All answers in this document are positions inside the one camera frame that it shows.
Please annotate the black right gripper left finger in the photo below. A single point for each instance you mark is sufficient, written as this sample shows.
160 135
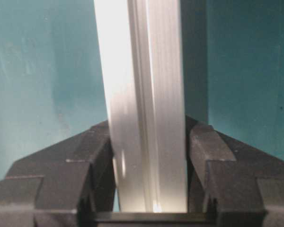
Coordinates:
61 185

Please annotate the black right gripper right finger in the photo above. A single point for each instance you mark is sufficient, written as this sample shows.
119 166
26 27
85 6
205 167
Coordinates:
241 186

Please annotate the silver aluminium extrusion rail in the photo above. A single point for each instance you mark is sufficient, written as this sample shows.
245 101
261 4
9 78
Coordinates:
140 44

